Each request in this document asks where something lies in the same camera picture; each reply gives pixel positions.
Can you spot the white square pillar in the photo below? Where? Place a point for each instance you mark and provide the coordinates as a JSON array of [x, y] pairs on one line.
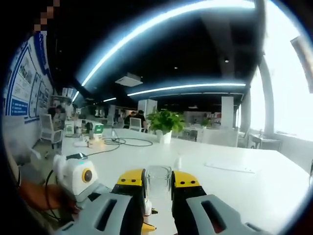
[[227, 110]]

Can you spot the person's left hand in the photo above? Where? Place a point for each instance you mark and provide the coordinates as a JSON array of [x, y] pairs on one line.
[[63, 199]]

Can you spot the small grey table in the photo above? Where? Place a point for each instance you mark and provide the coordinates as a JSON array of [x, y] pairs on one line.
[[265, 139]]

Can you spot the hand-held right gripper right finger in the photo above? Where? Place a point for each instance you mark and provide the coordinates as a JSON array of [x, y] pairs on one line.
[[185, 182]]

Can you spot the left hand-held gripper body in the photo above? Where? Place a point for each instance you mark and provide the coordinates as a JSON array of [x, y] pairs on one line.
[[75, 176]]

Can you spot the green box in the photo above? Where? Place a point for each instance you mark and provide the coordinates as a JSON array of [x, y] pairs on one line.
[[99, 128]]

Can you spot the green plant in white pot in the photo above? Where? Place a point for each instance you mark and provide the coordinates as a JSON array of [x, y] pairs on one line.
[[163, 120]]

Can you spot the long curved ceiling light strip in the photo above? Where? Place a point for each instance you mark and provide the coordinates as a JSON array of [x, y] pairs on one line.
[[129, 40]]

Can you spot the row of bright windows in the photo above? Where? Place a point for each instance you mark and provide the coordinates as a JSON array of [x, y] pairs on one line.
[[288, 110]]

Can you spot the black flat tablet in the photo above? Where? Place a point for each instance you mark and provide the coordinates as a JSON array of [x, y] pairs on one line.
[[76, 156]]

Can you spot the short ceiling light strip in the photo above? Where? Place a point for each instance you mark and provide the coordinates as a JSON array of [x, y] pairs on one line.
[[110, 99], [75, 96]]

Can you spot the white power strip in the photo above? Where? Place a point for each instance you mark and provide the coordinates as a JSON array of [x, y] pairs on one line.
[[80, 144]]

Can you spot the ceiling air vent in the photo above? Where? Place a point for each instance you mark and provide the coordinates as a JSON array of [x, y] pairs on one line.
[[128, 80]]

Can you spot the white office chair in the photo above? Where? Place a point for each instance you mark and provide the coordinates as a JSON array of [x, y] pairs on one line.
[[136, 124]]

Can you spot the hanging dark monitor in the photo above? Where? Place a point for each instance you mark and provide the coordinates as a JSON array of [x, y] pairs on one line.
[[304, 66]]

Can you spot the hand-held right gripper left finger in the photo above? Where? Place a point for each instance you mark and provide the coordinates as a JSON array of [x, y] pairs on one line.
[[129, 180]]

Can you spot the blue white wall poster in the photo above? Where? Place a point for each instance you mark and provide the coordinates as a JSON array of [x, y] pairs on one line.
[[27, 80]]

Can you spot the white mesh chair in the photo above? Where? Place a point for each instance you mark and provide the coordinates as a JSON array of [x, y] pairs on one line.
[[50, 129]]

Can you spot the clear bottle cover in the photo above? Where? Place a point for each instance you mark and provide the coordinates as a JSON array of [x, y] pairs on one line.
[[159, 186], [178, 160]]

